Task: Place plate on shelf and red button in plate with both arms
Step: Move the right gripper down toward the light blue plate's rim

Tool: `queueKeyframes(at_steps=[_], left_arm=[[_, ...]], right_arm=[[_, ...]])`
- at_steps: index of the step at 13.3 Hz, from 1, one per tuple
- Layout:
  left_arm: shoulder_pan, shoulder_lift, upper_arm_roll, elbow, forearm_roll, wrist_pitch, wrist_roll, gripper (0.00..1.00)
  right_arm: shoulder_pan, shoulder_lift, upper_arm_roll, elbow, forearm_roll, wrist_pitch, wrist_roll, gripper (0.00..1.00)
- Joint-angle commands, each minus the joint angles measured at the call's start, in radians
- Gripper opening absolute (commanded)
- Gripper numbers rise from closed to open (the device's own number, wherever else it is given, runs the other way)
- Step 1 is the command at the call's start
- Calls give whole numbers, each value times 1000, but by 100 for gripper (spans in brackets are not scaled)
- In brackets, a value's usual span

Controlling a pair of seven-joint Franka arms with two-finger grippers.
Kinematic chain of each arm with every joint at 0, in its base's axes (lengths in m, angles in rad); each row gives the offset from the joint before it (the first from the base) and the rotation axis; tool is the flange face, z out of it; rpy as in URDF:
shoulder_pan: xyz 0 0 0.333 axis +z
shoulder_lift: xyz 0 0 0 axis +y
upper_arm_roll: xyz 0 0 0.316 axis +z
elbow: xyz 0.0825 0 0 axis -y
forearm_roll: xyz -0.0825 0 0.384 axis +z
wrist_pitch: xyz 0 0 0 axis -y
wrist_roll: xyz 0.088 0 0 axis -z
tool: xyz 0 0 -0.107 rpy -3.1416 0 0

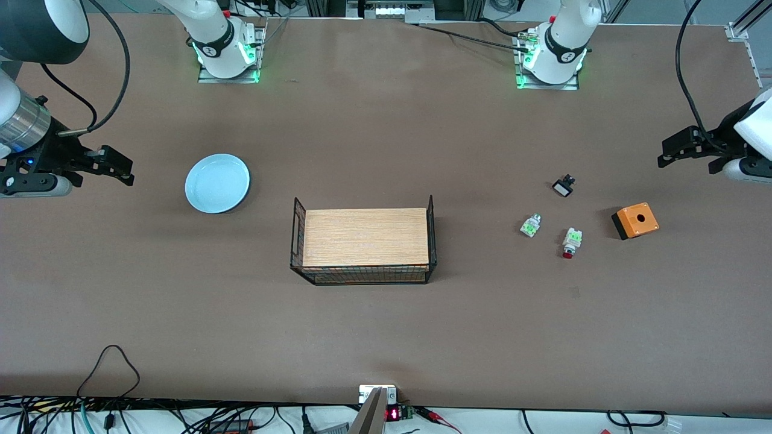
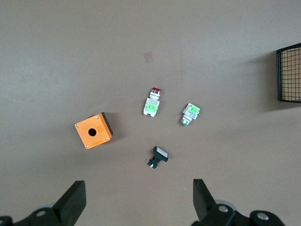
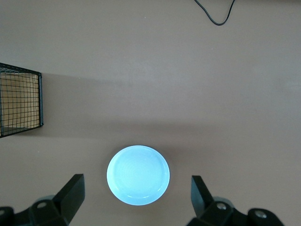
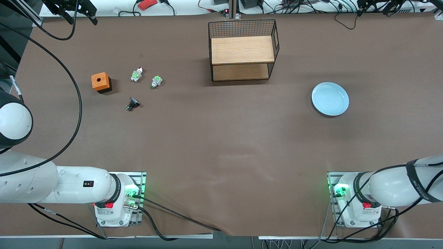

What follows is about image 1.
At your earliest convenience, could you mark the light blue round plate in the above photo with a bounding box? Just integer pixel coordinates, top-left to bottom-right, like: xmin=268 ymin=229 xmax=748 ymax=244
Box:
xmin=185 ymin=154 xmax=251 ymax=214

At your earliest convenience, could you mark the red push button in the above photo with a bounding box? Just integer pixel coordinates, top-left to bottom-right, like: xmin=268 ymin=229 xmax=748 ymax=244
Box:
xmin=562 ymin=227 xmax=583 ymax=259

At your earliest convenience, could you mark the orange button box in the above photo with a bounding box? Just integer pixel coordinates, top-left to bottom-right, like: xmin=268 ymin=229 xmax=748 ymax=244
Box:
xmin=612 ymin=203 xmax=660 ymax=241

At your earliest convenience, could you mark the wooden board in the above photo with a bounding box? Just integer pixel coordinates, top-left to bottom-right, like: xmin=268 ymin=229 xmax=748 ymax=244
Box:
xmin=302 ymin=208 xmax=430 ymax=268

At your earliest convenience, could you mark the red clip lead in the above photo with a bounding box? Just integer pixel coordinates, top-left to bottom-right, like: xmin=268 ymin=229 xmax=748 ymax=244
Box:
xmin=416 ymin=407 xmax=462 ymax=434

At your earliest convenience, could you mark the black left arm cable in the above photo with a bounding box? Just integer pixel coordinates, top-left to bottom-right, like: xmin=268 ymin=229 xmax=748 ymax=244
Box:
xmin=675 ymin=0 xmax=727 ymax=153

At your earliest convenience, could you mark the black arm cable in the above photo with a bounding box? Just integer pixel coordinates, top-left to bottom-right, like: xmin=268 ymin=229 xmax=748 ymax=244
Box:
xmin=37 ymin=0 xmax=131 ymax=137
xmin=675 ymin=0 xmax=727 ymax=153

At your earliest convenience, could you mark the aluminium rail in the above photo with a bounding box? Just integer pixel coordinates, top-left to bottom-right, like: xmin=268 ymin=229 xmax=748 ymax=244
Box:
xmin=727 ymin=0 xmax=772 ymax=121

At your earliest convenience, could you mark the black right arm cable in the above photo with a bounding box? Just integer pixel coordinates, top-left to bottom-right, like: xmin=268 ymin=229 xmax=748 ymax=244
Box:
xmin=37 ymin=0 xmax=131 ymax=137

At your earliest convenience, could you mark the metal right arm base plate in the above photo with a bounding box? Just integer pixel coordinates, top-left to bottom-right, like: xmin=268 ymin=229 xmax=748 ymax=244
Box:
xmin=198 ymin=24 xmax=267 ymax=84

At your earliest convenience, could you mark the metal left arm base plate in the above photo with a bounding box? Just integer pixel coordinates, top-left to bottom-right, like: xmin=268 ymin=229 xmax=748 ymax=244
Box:
xmin=514 ymin=29 xmax=581 ymax=91

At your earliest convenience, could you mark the black looped cable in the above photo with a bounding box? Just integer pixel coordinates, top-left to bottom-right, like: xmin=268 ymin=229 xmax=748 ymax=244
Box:
xmin=77 ymin=345 xmax=141 ymax=398

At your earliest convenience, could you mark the black cable across table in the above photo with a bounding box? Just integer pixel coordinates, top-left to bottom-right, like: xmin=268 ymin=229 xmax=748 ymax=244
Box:
xmin=416 ymin=18 xmax=533 ymax=54

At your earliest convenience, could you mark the black coiled cable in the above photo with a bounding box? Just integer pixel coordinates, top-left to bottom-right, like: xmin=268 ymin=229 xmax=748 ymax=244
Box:
xmin=606 ymin=410 xmax=667 ymax=429

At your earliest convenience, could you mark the black wire basket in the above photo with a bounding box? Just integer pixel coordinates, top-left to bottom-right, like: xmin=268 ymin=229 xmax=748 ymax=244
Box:
xmin=290 ymin=195 xmax=437 ymax=286

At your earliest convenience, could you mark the aluminium frame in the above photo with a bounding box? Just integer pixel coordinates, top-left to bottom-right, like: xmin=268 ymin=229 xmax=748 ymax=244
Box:
xmin=305 ymin=0 xmax=483 ymax=24

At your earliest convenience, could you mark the grey metal bracket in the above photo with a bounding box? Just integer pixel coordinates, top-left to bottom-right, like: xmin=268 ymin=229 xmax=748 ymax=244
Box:
xmin=349 ymin=386 xmax=397 ymax=434

